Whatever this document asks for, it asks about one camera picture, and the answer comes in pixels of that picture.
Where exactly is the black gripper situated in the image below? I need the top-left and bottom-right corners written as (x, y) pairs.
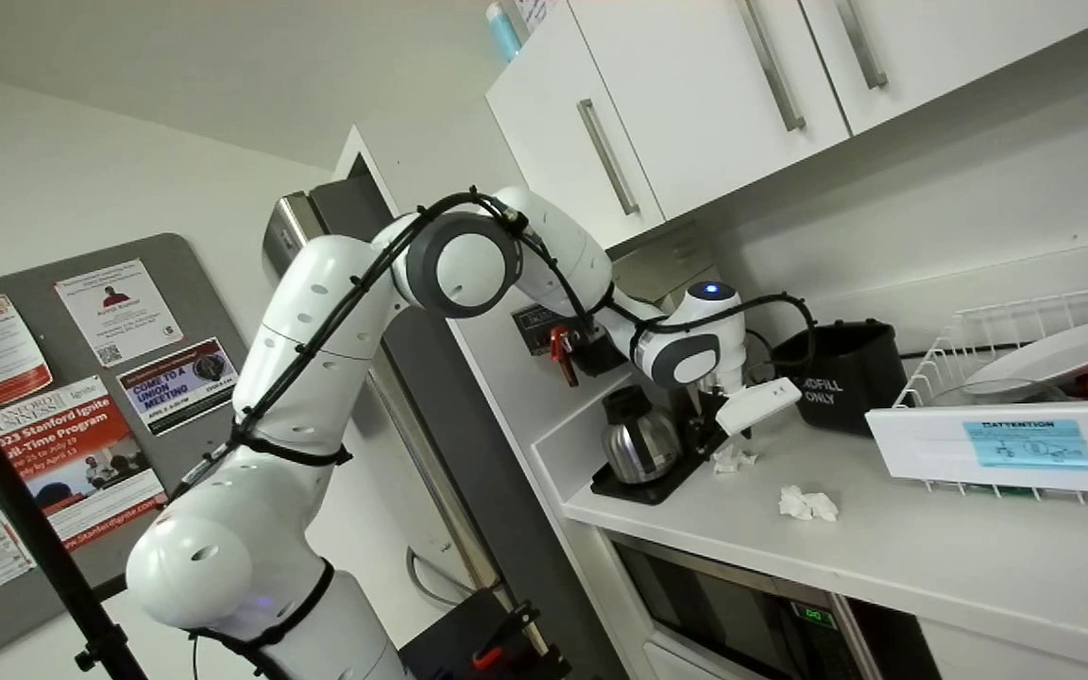
top-left (681, 381), bottom-right (762, 474)

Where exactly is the small white paper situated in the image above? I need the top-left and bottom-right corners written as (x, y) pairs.
top-left (705, 440), bottom-right (762, 485)

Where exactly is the steel coffee carafe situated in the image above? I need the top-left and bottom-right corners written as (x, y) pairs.
top-left (601, 381), bottom-right (690, 492)

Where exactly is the black silver coffee maker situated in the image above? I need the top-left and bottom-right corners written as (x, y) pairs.
top-left (509, 300), bottom-right (782, 509)

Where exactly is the black built-in microwave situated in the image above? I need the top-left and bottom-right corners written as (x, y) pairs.
top-left (606, 532), bottom-right (943, 680)

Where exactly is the dark gray tall panel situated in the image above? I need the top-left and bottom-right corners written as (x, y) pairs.
top-left (371, 300), bottom-right (631, 680)

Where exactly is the blue label sticker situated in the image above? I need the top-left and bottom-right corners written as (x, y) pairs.
top-left (959, 416), bottom-right (1088, 478)

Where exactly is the black red floor device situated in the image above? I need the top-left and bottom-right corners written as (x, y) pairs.
top-left (398, 585), bottom-right (572, 680)

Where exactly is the white plate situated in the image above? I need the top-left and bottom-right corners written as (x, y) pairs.
top-left (959, 306), bottom-right (1088, 401)

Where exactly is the white upper cabinet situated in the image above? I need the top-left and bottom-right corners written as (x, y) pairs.
top-left (483, 0), bottom-right (1088, 252)

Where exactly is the white door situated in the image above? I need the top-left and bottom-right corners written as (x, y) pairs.
top-left (258, 123), bottom-right (514, 665)

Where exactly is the light blue box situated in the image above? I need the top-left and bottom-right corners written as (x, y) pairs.
top-left (478, 0), bottom-right (553, 63)

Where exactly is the gray notice board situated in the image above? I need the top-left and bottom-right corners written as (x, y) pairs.
top-left (0, 230), bottom-right (258, 673)

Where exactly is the poster with dark photo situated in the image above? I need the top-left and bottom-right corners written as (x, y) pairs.
top-left (113, 332), bottom-right (245, 441)

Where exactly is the white poster with figure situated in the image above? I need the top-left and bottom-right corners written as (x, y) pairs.
top-left (53, 252), bottom-right (188, 374)

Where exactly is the red white photo poster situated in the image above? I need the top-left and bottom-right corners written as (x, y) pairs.
top-left (0, 369), bottom-right (175, 556)

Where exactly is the black tripod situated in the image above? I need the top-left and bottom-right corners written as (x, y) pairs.
top-left (0, 352), bottom-right (151, 680)

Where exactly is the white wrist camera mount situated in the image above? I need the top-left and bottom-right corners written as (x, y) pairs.
top-left (710, 369), bottom-right (807, 441)

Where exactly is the white wire dish rack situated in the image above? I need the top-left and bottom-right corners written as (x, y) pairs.
top-left (861, 281), bottom-right (1088, 514)

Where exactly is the silver cabinet handle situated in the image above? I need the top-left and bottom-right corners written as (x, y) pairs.
top-left (572, 94), bottom-right (646, 223)
top-left (737, 0), bottom-right (811, 136)
top-left (830, 0), bottom-right (891, 94)

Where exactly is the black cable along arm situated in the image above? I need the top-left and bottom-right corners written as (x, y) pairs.
top-left (230, 186), bottom-right (823, 447)

